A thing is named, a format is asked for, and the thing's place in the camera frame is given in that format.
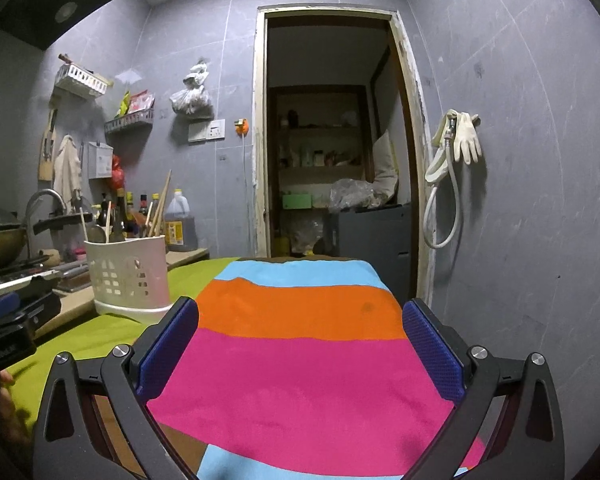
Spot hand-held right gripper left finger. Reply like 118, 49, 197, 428
32, 296, 201, 480

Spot metal faucet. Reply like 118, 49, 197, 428
24, 188, 68, 256

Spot hanging white towel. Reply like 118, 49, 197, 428
52, 135, 83, 201

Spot grey wall shelf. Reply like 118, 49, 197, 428
104, 110, 156, 135

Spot metal wok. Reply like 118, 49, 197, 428
0, 199, 28, 276

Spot wooden knife holder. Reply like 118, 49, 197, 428
37, 107, 60, 182

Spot door frame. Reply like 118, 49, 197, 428
251, 5, 437, 306

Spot crumpled clear plastic bag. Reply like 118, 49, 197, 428
327, 177, 393, 211

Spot striped colourful cloth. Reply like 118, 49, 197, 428
145, 257, 486, 480

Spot person's left hand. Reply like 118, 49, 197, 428
0, 371, 31, 461

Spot green box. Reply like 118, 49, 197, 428
281, 192, 313, 211

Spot green cloth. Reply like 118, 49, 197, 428
5, 255, 241, 391

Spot pale rubber gloves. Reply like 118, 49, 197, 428
452, 111, 483, 165

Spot oil jug with yellow cap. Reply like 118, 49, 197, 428
164, 187, 198, 252

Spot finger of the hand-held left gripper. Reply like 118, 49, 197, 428
0, 287, 62, 333

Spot white hanging utensil holder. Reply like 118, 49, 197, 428
87, 141, 115, 180

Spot white utensil basket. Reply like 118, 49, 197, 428
82, 234, 174, 324

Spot black range hood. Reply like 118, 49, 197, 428
0, 0, 126, 51

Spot black gas stove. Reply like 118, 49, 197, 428
0, 252, 61, 291

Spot colourful seasoning packets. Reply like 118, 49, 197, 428
116, 89, 156, 116

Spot black pan handle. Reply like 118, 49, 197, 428
32, 212, 86, 235

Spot hanging plastic bag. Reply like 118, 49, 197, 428
169, 62, 214, 115

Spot white hose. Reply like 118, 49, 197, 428
422, 109, 463, 250

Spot red plastic bag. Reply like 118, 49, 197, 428
110, 155, 127, 191

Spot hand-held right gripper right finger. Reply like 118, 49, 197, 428
401, 297, 567, 480

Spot wooden cutting board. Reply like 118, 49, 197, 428
55, 270, 95, 293

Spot white wall basket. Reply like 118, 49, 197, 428
55, 62, 110, 98

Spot white pillow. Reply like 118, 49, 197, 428
371, 129, 400, 193

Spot grey cabinet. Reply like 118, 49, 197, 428
325, 202, 413, 301

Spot wall socket panel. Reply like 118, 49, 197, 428
187, 117, 227, 143

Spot wooden shelf unit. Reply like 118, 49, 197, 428
269, 85, 371, 256

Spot dark bottle with yellow label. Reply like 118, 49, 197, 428
112, 188, 131, 240

